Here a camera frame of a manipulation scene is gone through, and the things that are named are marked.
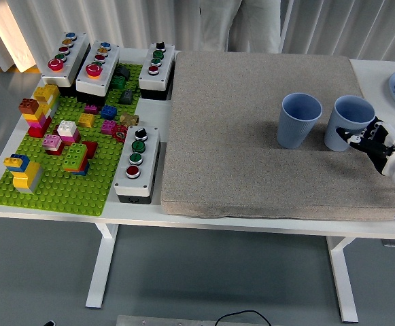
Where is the dark grey curved piece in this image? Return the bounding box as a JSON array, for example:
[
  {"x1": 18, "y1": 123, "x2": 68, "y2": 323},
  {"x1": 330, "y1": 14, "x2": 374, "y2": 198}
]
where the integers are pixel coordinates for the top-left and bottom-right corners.
[{"x1": 114, "y1": 65, "x2": 132, "y2": 82}]

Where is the green-topped brick stack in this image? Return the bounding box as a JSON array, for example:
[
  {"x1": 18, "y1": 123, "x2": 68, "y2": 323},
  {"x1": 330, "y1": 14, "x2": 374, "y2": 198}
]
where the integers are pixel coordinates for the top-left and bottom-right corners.
[{"x1": 62, "y1": 142, "x2": 91, "y2": 177}]

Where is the brown-topped brick tower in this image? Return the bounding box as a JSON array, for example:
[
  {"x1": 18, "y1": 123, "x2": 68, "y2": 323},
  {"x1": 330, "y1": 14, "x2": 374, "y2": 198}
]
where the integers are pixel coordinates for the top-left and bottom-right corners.
[{"x1": 18, "y1": 97, "x2": 52, "y2": 139}]

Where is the red valve handwheel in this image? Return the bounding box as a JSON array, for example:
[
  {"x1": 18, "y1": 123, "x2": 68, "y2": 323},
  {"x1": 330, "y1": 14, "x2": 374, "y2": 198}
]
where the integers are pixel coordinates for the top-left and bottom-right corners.
[{"x1": 111, "y1": 124, "x2": 129, "y2": 143}]

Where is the white pleated curtain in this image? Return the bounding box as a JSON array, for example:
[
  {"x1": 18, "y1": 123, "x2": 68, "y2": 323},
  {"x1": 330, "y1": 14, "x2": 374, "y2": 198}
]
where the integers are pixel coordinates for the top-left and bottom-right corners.
[{"x1": 0, "y1": 0, "x2": 395, "y2": 74}]

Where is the four-button control box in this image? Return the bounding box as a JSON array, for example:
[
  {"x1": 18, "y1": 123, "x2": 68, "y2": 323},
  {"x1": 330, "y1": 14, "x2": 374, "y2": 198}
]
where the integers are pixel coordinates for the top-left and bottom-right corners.
[
  {"x1": 113, "y1": 125, "x2": 161, "y2": 205},
  {"x1": 138, "y1": 41, "x2": 177, "y2": 101}
]

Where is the blue yellow grey brick stack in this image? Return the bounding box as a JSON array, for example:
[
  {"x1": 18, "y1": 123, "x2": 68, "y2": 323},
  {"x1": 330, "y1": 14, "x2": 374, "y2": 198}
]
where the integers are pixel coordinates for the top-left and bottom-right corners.
[{"x1": 3, "y1": 153, "x2": 44, "y2": 195}]

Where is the yellow and white brick tower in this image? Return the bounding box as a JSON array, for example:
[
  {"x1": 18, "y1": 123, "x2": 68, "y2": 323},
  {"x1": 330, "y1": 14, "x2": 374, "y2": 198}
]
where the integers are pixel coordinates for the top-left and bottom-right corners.
[{"x1": 33, "y1": 84, "x2": 61, "y2": 118}]

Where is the black cable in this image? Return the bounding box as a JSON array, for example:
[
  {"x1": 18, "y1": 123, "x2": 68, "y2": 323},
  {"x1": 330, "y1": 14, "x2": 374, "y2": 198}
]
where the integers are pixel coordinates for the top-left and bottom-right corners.
[{"x1": 215, "y1": 309, "x2": 273, "y2": 326}]

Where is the white and pink brick stack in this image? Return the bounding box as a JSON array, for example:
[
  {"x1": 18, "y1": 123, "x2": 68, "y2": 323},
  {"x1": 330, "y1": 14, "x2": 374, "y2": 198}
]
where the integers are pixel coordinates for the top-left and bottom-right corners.
[{"x1": 56, "y1": 120, "x2": 82, "y2": 146}]

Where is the green studded baseplate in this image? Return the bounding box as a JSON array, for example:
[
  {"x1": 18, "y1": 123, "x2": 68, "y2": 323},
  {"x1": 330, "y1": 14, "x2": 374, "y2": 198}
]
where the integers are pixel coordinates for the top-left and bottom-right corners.
[{"x1": 0, "y1": 62, "x2": 143, "y2": 217}]

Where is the white table leg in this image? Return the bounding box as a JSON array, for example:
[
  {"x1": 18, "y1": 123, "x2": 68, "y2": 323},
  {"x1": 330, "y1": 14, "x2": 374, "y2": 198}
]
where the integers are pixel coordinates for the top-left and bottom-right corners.
[
  {"x1": 85, "y1": 223, "x2": 120, "y2": 309},
  {"x1": 326, "y1": 236, "x2": 360, "y2": 323}
]

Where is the five-button control box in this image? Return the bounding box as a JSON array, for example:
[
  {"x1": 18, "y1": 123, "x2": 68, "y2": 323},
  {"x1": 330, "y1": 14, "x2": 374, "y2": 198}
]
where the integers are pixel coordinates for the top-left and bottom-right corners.
[
  {"x1": 40, "y1": 32, "x2": 91, "y2": 97},
  {"x1": 75, "y1": 40, "x2": 121, "y2": 105}
]

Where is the blue ribbed cup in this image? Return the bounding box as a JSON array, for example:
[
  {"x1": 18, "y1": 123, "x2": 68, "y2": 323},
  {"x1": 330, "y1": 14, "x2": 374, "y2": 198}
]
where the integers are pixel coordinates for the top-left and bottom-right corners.
[
  {"x1": 277, "y1": 92, "x2": 323, "y2": 149},
  {"x1": 324, "y1": 95, "x2": 376, "y2": 152}
]

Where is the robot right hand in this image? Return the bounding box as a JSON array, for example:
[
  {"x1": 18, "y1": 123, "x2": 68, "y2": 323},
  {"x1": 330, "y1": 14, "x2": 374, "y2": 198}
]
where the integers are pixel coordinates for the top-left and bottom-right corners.
[{"x1": 335, "y1": 116, "x2": 395, "y2": 177}]

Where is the pink white red brick stack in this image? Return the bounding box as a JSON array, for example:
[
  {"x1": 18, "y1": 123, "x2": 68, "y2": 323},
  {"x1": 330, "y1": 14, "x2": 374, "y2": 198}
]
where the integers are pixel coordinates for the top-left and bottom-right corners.
[{"x1": 41, "y1": 134, "x2": 65, "y2": 156}]

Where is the grey-brown foam mat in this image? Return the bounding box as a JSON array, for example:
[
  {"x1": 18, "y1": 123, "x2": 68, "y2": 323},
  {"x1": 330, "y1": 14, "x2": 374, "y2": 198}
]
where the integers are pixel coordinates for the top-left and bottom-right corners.
[{"x1": 160, "y1": 50, "x2": 395, "y2": 222}]

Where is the person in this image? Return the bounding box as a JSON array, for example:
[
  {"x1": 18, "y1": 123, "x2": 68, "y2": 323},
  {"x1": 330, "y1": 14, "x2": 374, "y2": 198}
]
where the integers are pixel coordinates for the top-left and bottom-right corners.
[{"x1": 199, "y1": 0, "x2": 282, "y2": 54}]

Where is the brass pipe fitting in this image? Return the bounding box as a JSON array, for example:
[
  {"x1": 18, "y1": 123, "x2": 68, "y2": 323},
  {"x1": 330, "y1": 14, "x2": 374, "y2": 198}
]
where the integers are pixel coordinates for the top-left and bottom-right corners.
[{"x1": 119, "y1": 113, "x2": 140, "y2": 127}]

